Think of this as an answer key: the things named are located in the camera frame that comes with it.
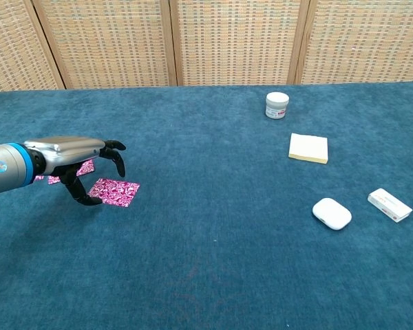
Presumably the woven bamboo folding screen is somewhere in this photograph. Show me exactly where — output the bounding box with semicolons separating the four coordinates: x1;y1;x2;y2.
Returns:
0;0;413;94

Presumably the blue carpet table mat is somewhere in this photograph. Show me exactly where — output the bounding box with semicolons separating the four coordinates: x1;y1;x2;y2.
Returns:
0;81;413;330

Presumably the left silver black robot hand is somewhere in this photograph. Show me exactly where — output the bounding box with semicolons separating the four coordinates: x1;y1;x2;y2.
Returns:
23;136;127;206

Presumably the small white labelled jar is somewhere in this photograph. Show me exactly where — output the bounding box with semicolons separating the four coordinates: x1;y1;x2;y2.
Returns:
264;91;290;120

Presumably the white earbuds charging case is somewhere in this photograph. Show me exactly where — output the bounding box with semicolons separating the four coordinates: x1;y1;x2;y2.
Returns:
312;197;352;231

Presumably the pale yellow sticky note pad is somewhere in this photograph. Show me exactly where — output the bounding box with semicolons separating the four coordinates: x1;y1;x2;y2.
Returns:
288;133;330;165

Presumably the small white orange-print box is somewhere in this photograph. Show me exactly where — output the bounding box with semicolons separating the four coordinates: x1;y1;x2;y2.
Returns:
367;188;413;223

